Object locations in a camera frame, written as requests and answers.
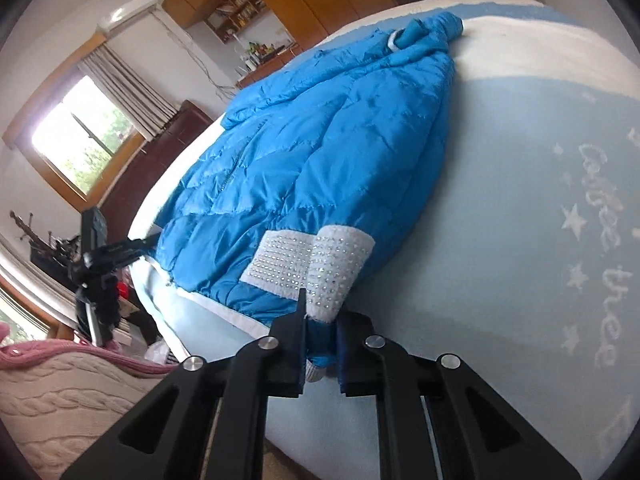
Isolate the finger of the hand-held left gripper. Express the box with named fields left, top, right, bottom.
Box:
left=101, top=237, right=162, bottom=267

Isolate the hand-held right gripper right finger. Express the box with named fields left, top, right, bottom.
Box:
left=336, top=310, right=583, bottom=480

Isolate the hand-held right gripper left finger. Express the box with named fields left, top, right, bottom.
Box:
left=60, top=287, right=308, bottom=480

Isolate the blue puffer jacket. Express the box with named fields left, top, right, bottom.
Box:
left=156, top=10, right=464, bottom=382

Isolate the pink knitted cloth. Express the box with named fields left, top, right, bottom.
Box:
left=0, top=322, right=173, bottom=376

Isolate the dark model ship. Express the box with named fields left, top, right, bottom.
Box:
left=9, top=210, right=83, bottom=283

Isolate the white plastic bag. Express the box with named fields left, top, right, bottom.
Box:
left=144, top=339, right=178, bottom=367

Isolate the dark brown wooden headboard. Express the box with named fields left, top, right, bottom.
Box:
left=99, top=100, right=216, bottom=247

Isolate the wooden framed window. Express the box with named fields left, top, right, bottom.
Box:
left=16, top=66, right=147, bottom=200

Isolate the grey striped curtain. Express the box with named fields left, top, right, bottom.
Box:
left=77, top=42, right=179, bottom=142

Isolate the light blue printed blanket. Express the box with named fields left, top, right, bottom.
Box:
left=127, top=0, right=640, bottom=480

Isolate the white air conditioner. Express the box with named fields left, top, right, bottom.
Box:
left=97, top=0, right=160, bottom=36

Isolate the beige cable knit cloth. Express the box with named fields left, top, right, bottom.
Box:
left=0, top=352, right=151, bottom=478

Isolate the white wall cable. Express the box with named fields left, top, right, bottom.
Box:
left=150, top=7, right=242, bottom=102

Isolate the wall shelf with bottles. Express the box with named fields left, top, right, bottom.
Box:
left=205, top=0, right=302, bottom=70

